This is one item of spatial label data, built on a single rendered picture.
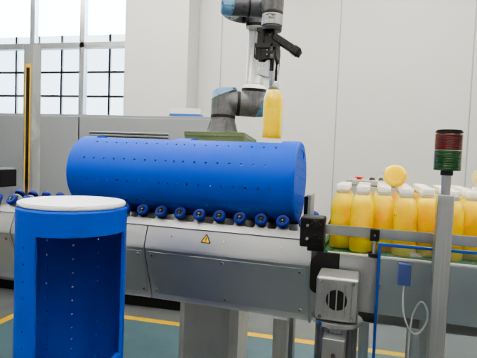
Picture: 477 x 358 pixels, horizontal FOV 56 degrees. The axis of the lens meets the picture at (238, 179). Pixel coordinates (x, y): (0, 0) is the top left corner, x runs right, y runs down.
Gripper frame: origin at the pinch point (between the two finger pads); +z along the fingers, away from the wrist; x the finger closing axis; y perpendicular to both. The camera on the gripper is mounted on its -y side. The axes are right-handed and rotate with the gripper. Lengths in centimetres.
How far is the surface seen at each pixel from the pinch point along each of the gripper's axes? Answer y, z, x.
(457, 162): -55, 24, 40
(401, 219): -45, 42, 20
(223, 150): 13.6, 24.8, 11.3
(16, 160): 238, 43, -132
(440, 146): -51, 21, 39
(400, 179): -45, 30, 7
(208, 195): 17.4, 40.4, 14.2
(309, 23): 33, -100, -272
